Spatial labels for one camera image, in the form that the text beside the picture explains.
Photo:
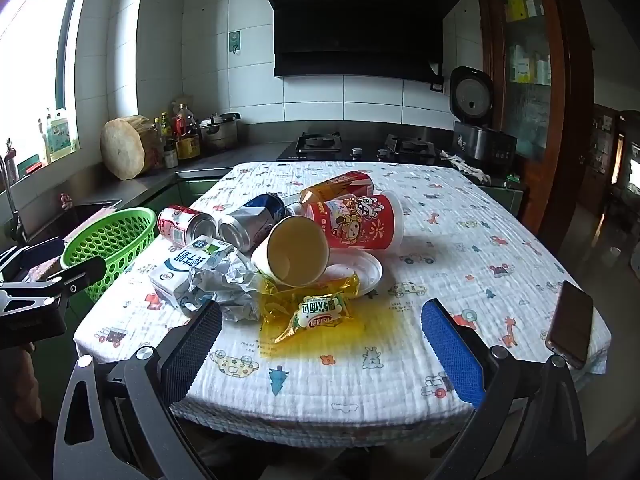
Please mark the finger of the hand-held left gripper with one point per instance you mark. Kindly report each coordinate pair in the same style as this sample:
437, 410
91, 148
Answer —
82, 270
30, 260

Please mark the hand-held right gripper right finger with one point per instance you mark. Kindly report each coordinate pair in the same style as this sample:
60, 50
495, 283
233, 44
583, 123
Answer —
452, 355

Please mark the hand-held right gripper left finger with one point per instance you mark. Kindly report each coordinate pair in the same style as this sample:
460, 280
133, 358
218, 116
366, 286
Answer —
192, 345

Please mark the green plastic basket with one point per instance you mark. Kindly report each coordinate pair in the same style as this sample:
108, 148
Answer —
115, 240

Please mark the silver foil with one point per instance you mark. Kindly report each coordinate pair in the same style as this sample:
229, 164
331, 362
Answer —
227, 282

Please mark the white milk carton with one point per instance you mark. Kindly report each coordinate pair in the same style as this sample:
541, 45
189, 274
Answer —
172, 272

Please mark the red drink can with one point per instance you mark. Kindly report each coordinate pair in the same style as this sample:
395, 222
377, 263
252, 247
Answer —
182, 225

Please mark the white plastic lid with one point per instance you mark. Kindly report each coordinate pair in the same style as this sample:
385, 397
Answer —
360, 270

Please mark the yellow snack wrapper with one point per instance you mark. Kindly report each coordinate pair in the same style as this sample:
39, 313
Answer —
317, 310

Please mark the silver and blue drink can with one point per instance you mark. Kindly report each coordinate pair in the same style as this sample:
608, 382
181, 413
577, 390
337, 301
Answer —
250, 220

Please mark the beige paper cup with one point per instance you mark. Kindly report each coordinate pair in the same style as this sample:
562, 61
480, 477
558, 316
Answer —
295, 250

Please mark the red printed plastic cup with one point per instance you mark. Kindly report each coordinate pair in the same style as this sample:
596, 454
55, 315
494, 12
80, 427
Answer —
355, 222

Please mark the person's left hand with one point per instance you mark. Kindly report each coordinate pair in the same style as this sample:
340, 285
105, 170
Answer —
29, 375

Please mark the pink dish cloth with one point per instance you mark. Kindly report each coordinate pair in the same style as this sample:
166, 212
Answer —
87, 225

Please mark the steel sink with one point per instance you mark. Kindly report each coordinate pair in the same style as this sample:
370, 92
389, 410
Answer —
85, 210

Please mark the steel faucet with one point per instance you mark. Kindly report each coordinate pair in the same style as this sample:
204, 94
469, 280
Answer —
12, 200

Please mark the green box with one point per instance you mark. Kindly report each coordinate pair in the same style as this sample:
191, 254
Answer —
30, 166

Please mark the white printed tablecloth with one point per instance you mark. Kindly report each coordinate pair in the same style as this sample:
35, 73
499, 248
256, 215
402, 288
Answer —
450, 240

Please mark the black smartphone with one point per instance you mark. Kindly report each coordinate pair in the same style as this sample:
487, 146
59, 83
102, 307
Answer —
570, 325

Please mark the white detergent bottle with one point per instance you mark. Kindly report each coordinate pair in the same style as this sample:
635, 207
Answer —
61, 135

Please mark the round wooden chopping block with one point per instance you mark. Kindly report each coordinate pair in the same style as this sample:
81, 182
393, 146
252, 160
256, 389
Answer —
122, 147

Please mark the green cabinet doors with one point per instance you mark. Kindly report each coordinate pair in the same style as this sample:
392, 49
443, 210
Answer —
190, 195

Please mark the small white jar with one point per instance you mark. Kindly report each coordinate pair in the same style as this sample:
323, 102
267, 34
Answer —
171, 157

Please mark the yellow tin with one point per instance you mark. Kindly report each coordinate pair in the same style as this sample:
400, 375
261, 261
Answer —
189, 147

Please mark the dark sauce bottle red label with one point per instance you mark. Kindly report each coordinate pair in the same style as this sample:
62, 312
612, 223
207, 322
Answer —
177, 125

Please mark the clear oil bottle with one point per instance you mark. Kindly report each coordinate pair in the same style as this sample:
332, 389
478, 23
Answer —
187, 120

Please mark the white rag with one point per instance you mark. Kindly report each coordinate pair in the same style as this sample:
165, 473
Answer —
467, 167

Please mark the steel pressure cooker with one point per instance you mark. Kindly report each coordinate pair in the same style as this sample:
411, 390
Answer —
220, 132

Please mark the black rice cooker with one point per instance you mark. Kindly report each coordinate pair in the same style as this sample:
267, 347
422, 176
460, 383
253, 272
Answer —
482, 145

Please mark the black gas stove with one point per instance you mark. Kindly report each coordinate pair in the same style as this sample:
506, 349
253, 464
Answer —
365, 147

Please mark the brown wooden glass cabinet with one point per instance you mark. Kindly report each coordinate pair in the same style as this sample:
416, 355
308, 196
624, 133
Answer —
530, 85

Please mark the black range hood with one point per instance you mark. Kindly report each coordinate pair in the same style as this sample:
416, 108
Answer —
360, 20

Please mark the green wall hook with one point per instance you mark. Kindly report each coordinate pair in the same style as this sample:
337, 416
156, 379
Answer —
234, 41

